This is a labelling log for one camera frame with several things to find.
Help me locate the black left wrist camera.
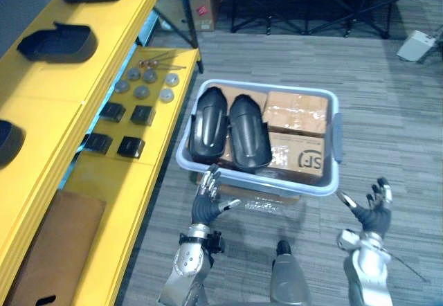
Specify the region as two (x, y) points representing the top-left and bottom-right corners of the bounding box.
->
(204, 230), (226, 255)

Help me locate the white device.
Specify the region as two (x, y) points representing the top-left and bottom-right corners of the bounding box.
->
(396, 29), (440, 63)

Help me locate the brown cardboard sheet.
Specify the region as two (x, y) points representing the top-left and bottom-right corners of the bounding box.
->
(3, 190), (107, 306)

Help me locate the black folding cot frame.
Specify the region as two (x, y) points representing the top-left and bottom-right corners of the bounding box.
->
(206, 0), (443, 39)

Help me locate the yellow low shelf board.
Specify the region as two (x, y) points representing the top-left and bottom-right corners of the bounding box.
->
(62, 46), (204, 306)

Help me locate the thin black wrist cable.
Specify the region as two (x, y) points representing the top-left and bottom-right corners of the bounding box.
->
(379, 245), (431, 283)

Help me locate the silver robot leg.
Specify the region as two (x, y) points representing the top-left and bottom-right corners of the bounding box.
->
(269, 240), (312, 306)

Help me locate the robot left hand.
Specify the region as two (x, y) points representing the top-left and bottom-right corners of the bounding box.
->
(192, 163), (242, 224)

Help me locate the long metal bolt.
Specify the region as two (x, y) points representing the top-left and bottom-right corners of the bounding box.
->
(152, 60), (188, 71)
(144, 56), (174, 69)
(138, 53), (171, 67)

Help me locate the grey plastic bin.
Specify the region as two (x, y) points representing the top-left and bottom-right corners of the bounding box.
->
(175, 78), (345, 198)

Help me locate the cardboard box with SF print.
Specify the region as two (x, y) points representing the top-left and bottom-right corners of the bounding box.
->
(265, 132), (327, 186)

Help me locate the plain taped cardboard box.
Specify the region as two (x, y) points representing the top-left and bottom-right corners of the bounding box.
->
(263, 91), (329, 138)

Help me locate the small black box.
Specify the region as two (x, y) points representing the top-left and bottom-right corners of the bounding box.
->
(99, 102), (127, 123)
(130, 105), (156, 127)
(84, 132), (114, 154)
(116, 136), (146, 159)

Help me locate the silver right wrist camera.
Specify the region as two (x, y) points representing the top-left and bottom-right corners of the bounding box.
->
(336, 228), (363, 251)

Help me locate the black shelf leg frame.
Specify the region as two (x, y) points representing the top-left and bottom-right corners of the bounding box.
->
(153, 0), (205, 75)

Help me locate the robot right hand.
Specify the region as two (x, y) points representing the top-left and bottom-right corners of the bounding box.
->
(336, 177), (394, 234)

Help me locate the cardboard box with red label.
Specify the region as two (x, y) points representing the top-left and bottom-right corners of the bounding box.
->
(154, 0), (218, 33)

